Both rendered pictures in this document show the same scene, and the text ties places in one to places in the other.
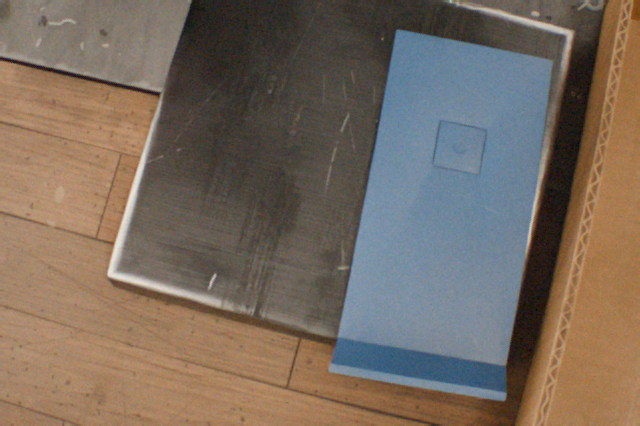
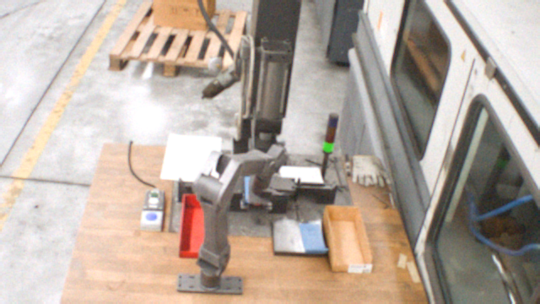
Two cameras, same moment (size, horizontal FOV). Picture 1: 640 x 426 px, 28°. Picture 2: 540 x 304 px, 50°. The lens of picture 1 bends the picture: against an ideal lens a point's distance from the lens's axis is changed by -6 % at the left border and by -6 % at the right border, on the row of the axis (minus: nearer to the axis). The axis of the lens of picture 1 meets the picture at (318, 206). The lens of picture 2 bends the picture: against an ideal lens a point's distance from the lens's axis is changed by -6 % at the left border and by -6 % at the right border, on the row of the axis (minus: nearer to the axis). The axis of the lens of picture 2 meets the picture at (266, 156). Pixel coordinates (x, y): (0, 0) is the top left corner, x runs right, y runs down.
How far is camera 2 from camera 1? 1.60 m
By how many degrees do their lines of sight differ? 42
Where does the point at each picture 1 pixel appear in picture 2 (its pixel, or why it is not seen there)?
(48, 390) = (269, 267)
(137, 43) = (264, 232)
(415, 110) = (304, 230)
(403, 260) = (309, 243)
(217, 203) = (284, 242)
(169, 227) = (280, 246)
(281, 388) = (299, 262)
